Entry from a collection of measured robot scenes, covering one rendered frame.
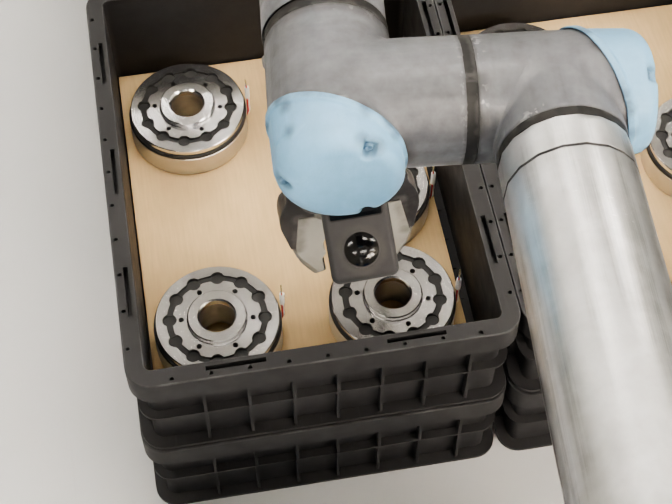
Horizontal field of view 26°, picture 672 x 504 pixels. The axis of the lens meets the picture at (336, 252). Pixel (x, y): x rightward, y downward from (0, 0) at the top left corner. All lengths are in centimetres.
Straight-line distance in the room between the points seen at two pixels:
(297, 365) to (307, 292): 16
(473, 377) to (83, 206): 47
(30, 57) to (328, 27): 78
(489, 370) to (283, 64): 42
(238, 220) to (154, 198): 8
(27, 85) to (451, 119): 81
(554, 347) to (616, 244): 6
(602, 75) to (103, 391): 66
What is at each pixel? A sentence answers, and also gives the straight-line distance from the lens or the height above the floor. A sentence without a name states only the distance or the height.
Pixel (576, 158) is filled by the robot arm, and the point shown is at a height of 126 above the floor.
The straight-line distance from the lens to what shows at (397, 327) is 117.
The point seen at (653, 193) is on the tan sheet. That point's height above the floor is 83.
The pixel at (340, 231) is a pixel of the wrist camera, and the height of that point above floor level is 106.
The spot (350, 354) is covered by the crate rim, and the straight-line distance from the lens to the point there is 108.
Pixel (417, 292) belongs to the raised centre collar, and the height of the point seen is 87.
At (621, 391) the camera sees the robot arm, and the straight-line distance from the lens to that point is 69.
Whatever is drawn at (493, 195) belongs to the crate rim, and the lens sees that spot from 116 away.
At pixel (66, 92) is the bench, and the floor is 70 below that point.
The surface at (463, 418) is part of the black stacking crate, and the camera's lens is 121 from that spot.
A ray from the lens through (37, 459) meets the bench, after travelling 132.
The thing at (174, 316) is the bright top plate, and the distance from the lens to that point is 118.
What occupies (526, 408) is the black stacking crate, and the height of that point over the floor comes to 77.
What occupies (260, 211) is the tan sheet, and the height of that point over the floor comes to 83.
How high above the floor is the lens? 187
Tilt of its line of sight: 57 degrees down
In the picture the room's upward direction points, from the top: straight up
